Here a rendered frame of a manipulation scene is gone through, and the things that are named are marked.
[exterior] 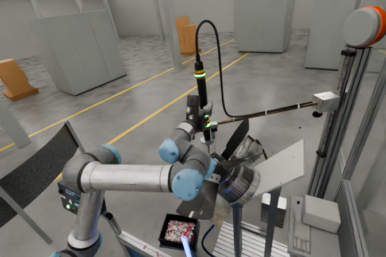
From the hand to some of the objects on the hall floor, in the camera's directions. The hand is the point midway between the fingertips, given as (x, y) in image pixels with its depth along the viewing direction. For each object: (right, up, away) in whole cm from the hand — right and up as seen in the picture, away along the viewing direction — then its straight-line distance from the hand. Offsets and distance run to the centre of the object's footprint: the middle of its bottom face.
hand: (205, 101), depth 88 cm
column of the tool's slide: (+91, -131, +86) cm, 181 cm away
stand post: (+36, -139, +86) cm, 167 cm away
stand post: (+56, -142, +76) cm, 170 cm away
